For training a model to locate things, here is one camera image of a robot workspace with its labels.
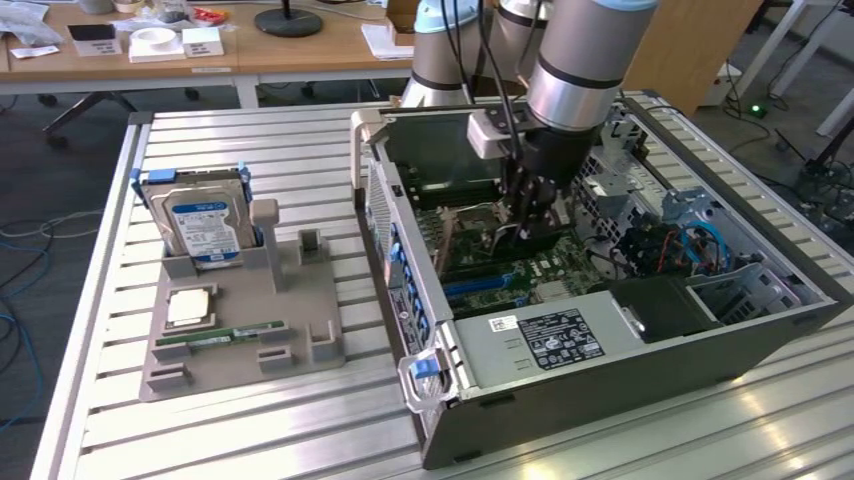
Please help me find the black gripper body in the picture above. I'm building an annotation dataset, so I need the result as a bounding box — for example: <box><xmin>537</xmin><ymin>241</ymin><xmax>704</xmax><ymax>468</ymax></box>
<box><xmin>517</xmin><ymin>127</ymin><xmax>595</xmax><ymax>190</ymax></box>

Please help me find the graphics card with black shroud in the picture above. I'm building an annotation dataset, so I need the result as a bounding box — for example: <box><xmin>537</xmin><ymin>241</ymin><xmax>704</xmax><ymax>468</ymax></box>
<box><xmin>431</xmin><ymin>204</ymin><xmax>574</xmax><ymax>274</ymax></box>

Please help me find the CPU socket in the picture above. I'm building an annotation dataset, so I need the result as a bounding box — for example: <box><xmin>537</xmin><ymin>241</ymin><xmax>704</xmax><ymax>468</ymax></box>
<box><xmin>459</xmin><ymin>205</ymin><xmax>506</xmax><ymax>236</ymax></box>

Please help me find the silver drive cage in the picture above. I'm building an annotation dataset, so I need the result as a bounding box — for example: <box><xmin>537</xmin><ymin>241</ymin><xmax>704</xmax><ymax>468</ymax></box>
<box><xmin>579</xmin><ymin>114</ymin><xmax>672</xmax><ymax>227</ymax></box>

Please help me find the green motherboard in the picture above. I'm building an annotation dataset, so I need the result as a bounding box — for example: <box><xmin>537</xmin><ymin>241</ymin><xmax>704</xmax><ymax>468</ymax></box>
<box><xmin>398</xmin><ymin>167</ymin><xmax>593</xmax><ymax>322</ymax></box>

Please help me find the silver chipset heatsink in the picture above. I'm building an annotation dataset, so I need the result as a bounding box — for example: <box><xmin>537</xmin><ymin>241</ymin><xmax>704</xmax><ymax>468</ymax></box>
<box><xmin>533</xmin><ymin>281</ymin><xmax>577</xmax><ymax>303</ymax></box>

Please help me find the blue expansion slot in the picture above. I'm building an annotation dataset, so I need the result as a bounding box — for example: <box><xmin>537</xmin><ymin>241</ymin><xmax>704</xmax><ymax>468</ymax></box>
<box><xmin>443</xmin><ymin>273</ymin><xmax>521</xmax><ymax>300</ymax></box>

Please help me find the blue card retainer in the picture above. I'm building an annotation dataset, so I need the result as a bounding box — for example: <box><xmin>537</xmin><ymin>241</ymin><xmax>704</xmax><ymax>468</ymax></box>
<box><xmin>385</xmin><ymin>222</ymin><xmax>433</xmax><ymax>354</ymax></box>

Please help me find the black plastic air shroud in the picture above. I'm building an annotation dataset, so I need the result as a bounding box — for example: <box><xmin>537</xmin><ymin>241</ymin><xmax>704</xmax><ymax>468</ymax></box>
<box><xmin>605</xmin><ymin>276</ymin><xmax>728</xmax><ymax>345</ymax></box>

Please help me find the grey power supply unit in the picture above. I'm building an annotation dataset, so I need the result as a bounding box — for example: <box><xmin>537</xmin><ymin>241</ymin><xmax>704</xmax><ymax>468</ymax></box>
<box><xmin>453</xmin><ymin>292</ymin><xmax>646</xmax><ymax>390</ymax></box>

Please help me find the wooden cabinet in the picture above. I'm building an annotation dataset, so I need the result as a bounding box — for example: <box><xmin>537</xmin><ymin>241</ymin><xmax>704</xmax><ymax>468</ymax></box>
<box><xmin>619</xmin><ymin>0</ymin><xmax>766</xmax><ymax>117</ymax></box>

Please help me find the white paper stack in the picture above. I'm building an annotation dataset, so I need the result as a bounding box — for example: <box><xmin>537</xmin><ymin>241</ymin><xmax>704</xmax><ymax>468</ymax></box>
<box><xmin>359</xmin><ymin>22</ymin><xmax>417</xmax><ymax>62</ymax></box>

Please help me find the cardboard box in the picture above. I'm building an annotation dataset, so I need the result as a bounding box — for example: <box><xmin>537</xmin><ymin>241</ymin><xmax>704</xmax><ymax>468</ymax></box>
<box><xmin>385</xmin><ymin>0</ymin><xmax>422</xmax><ymax>35</ymax></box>

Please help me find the silver disk bay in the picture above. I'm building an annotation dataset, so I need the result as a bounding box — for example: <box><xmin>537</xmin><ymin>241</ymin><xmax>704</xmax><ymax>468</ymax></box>
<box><xmin>685</xmin><ymin>262</ymin><xmax>808</xmax><ymax>324</ymax></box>

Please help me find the wooden desk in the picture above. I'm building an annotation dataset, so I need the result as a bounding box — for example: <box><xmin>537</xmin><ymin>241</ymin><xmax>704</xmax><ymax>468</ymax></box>
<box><xmin>237</xmin><ymin>0</ymin><xmax>602</xmax><ymax>96</ymax></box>
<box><xmin>0</xmin><ymin>0</ymin><xmax>242</xmax><ymax>96</ymax></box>

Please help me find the black equipment stand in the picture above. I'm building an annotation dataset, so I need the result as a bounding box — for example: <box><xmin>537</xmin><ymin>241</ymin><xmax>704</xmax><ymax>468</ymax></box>
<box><xmin>777</xmin><ymin>124</ymin><xmax>854</xmax><ymax>236</ymax></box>

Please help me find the open PC case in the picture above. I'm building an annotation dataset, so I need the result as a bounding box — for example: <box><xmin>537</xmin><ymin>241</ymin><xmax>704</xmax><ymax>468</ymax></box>
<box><xmin>351</xmin><ymin>94</ymin><xmax>854</xmax><ymax>471</ymax></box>

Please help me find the hard disk with blue caddy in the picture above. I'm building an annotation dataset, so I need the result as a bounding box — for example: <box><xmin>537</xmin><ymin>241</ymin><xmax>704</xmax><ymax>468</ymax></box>
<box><xmin>131</xmin><ymin>166</ymin><xmax>257</xmax><ymax>273</ymax></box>

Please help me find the black round lamp base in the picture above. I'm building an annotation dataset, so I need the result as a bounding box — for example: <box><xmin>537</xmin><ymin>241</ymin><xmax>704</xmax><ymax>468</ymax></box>
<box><xmin>253</xmin><ymin>0</ymin><xmax>326</xmax><ymax>38</ymax></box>

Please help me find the green RAM stick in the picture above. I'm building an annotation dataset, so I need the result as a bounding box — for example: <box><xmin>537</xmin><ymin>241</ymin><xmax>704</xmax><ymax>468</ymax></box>
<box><xmin>155</xmin><ymin>321</ymin><xmax>290</xmax><ymax>350</ymax></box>

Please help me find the silver CPU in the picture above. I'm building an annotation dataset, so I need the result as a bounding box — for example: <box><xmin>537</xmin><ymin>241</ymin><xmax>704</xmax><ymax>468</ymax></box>
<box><xmin>164</xmin><ymin>291</ymin><xmax>214</xmax><ymax>326</ymax></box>

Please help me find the grey parts rack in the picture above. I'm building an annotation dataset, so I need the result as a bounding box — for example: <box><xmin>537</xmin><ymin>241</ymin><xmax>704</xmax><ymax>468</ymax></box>
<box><xmin>138</xmin><ymin>198</ymin><xmax>349</xmax><ymax>404</ymax></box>

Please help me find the white cube box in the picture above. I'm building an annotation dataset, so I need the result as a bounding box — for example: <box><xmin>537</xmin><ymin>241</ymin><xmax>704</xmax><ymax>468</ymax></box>
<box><xmin>180</xmin><ymin>26</ymin><xmax>226</xmax><ymax>59</ymax></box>

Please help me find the white flat box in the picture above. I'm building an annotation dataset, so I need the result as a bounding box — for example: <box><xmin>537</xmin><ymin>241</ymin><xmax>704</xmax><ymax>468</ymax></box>
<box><xmin>126</xmin><ymin>42</ymin><xmax>188</xmax><ymax>65</ymax></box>

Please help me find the black chair base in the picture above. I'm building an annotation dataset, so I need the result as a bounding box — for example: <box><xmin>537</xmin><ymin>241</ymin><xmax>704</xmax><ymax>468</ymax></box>
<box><xmin>39</xmin><ymin>88</ymin><xmax>202</xmax><ymax>149</ymax></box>

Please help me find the black and white sign block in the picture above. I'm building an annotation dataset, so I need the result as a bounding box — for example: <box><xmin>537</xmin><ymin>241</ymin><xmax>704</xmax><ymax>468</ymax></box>
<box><xmin>66</xmin><ymin>23</ymin><xmax>124</xmax><ymax>58</ymax></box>

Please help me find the red and white label card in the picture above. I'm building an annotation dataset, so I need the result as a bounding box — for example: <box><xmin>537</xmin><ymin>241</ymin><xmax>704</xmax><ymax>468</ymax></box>
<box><xmin>8</xmin><ymin>44</ymin><xmax>62</xmax><ymax>60</ymax></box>

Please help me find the crumpled plastic bag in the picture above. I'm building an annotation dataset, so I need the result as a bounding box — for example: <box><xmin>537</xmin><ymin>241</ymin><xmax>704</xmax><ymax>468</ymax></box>
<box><xmin>0</xmin><ymin>0</ymin><xmax>67</xmax><ymax>45</ymax></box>

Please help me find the black wire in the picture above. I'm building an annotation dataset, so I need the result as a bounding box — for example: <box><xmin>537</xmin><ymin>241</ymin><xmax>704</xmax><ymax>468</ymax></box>
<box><xmin>569</xmin><ymin>189</ymin><xmax>635</xmax><ymax>281</ymax></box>

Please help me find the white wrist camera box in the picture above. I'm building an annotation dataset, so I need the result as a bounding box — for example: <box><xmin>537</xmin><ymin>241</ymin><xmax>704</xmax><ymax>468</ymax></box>
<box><xmin>466</xmin><ymin>108</ymin><xmax>534</xmax><ymax>160</ymax></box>

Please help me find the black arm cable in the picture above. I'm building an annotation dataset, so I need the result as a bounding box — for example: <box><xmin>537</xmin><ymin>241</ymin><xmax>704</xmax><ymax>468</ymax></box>
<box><xmin>439</xmin><ymin>0</ymin><xmax>535</xmax><ymax>151</ymax></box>

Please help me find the blue wire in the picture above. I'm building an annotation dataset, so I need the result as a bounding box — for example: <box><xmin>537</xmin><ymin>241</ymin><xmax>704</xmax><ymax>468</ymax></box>
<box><xmin>680</xmin><ymin>219</ymin><xmax>736</xmax><ymax>275</ymax></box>

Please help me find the white wall box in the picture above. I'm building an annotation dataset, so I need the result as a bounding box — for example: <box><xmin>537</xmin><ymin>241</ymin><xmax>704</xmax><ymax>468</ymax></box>
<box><xmin>712</xmin><ymin>62</ymin><xmax>746</xmax><ymax>109</ymax></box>

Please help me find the white desk frame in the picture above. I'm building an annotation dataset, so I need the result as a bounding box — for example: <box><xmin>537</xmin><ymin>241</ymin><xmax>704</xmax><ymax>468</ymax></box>
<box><xmin>724</xmin><ymin>0</ymin><xmax>854</xmax><ymax>139</ymax></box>

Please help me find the grey floor cable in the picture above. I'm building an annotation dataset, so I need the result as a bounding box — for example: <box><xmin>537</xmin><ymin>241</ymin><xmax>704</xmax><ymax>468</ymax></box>
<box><xmin>0</xmin><ymin>209</ymin><xmax>102</xmax><ymax>240</ymax></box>

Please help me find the blue floor cable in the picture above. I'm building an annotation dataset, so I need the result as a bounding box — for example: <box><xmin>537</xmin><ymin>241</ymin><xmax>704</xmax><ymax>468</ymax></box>
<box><xmin>0</xmin><ymin>239</ymin><xmax>52</xmax><ymax>431</ymax></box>

